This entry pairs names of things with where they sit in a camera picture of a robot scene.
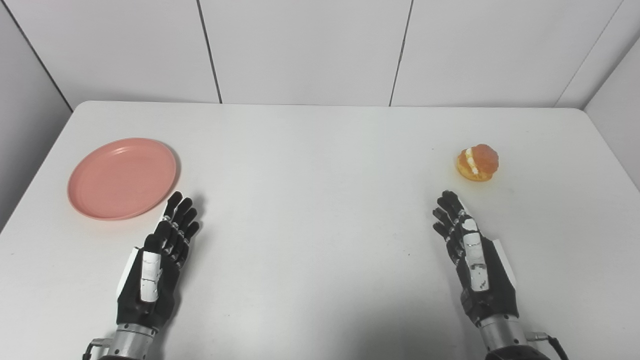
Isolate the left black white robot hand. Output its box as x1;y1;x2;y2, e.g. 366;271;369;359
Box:
116;191;201;331

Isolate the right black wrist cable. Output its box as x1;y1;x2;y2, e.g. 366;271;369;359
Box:
526;331;570;360

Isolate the cream puff pastry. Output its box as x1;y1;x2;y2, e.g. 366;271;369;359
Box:
455;144;500;182

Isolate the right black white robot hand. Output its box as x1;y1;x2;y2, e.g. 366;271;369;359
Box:
432;190;520;328

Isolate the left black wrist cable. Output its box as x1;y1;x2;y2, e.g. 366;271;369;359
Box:
82;338;111;360

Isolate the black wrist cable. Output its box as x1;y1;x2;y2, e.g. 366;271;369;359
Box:
526;331;570;360
82;338;111;360

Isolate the pink round plate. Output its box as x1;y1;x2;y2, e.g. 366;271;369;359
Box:
67;138;178;221

